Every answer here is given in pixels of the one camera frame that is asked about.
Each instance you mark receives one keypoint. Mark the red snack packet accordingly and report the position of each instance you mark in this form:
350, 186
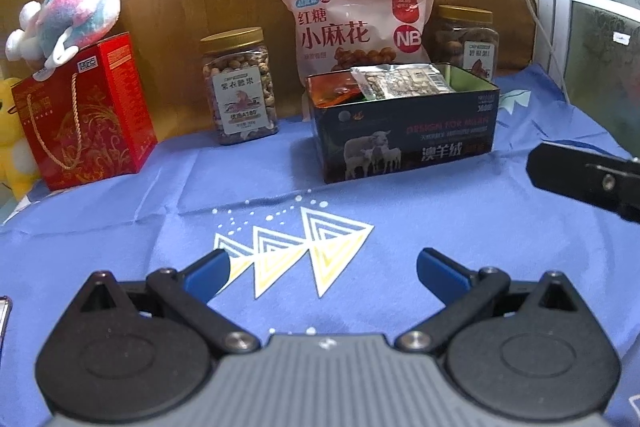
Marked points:
332, 92

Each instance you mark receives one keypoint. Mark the pink snack bag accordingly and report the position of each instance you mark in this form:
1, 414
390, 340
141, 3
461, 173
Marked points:
350, 17

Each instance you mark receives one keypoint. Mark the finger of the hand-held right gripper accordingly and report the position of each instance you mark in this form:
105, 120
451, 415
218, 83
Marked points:
565, 174

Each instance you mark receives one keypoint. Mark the pink and blue plush toy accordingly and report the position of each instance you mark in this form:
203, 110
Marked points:
75, 12

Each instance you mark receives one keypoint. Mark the cashew jar with gold lid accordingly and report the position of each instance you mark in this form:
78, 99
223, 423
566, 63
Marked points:
240, 92

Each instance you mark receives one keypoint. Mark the silver edged flat object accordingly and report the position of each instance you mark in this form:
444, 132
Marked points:
4, 322

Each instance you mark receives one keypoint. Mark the yellow plush toy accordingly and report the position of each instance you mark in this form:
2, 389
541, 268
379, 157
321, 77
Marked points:
12, 147

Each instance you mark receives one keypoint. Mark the dark metal tin box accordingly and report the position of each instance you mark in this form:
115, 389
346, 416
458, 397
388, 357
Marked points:
400, 142

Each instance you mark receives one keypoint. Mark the pecan jar with gold lid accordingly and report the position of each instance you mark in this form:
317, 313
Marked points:
470, 39

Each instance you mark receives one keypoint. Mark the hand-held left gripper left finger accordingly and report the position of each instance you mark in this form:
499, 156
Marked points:
210, 272

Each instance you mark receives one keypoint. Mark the silver nut packet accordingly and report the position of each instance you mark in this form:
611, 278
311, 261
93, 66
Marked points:
400, 82

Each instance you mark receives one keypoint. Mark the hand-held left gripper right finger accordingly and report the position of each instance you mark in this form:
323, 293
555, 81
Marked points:
440, 272

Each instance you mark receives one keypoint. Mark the blue printed cloth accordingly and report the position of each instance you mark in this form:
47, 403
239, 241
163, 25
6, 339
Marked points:
150, 207

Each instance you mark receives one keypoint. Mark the brown cardboard box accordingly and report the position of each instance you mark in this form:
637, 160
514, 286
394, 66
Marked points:
515, 22

